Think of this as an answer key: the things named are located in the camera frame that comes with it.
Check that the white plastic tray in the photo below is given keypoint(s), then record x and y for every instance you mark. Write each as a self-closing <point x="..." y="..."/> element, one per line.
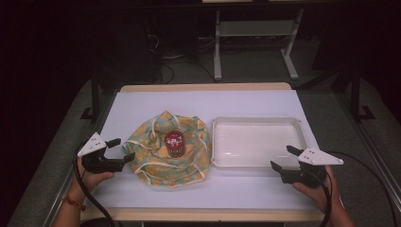
<point x="257" y="142"/>

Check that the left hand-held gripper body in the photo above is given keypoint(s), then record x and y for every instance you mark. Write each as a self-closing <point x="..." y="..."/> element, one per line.
<point x="94" y="159"/>

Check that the person's right hand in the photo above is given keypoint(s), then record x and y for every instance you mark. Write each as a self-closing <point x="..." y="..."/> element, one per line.
<point x="318" y="194"/>

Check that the black metal stand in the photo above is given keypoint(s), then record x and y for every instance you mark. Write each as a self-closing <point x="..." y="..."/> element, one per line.
<point x="95" y="94"/>
<point x="356" y="94"/>

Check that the red round can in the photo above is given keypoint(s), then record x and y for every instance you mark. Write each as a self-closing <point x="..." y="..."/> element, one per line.
<point x="175" y="143"/>

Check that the aluminium frame rail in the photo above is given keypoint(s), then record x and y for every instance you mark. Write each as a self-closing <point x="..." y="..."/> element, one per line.
<point x="372" y="148"/>
<point x="60" y="195"/>

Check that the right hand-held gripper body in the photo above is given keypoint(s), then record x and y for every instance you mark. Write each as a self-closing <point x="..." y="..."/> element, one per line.
<point x="310" y="170"/>

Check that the white metal desk frame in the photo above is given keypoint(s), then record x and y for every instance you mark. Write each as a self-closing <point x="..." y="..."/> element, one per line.
<point x="257" y="28"/>

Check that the green yellow floral cloth bag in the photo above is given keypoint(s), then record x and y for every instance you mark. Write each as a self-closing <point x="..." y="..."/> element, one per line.
<point x="151" y="157"/>

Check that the white table mat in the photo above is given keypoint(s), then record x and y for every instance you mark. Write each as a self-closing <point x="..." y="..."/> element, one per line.
<point x="201" y="104"/>

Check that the person's left hand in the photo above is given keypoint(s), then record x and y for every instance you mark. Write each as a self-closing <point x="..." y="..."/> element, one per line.
<point x="93" y="179"/>

